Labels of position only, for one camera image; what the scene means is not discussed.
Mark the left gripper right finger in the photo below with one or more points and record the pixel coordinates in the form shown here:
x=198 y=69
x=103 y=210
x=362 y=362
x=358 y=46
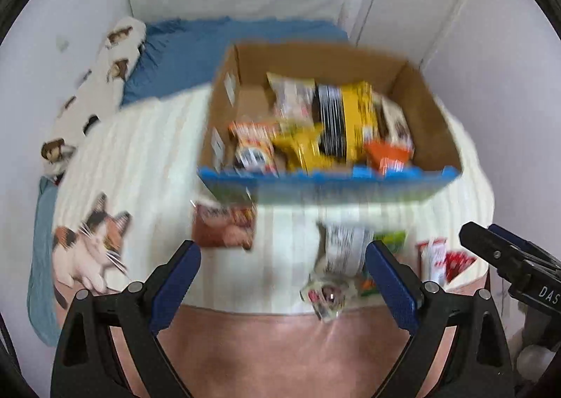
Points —
x=478 y=363

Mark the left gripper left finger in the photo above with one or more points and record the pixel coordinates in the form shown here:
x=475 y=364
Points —
x=87 y=363

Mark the red triangular snack packet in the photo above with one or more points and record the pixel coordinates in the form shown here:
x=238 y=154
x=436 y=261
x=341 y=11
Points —
x=456 y=263

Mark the red white spicy strip packet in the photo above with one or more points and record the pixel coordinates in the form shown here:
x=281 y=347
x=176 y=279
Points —
x=432 y=260

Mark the clear small candy packet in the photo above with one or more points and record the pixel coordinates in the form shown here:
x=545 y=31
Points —
x=328 y=296

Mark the white barcode snack packet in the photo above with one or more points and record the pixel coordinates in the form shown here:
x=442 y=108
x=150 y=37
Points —
x=344 y=250

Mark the brown snack packet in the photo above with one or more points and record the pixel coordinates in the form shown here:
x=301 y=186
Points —
x=224 y=226

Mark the cat print cushion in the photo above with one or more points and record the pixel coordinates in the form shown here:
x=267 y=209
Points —
x=84 y=255

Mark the green small snack packet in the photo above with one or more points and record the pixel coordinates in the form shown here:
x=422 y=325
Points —
x=394 y=241

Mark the orange snack packet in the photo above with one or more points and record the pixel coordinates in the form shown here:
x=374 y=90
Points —
x=384 y=157

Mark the striped cream blanket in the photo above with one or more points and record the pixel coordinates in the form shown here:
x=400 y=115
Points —
x=144 y=159

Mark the yellow black snack bag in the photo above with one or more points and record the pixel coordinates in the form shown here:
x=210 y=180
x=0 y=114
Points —
x=348 y=118

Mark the bear print long pillow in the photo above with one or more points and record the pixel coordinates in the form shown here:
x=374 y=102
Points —
x=98 y=96

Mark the blue cardboard snack box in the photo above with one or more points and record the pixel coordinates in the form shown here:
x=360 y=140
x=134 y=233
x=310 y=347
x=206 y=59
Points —
x=251 y=156

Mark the white grey snack bag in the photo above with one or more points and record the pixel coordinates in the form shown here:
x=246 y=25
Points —
x=294 y=98

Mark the blue bed sheet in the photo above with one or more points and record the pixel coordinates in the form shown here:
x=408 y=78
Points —
x=181 y=54

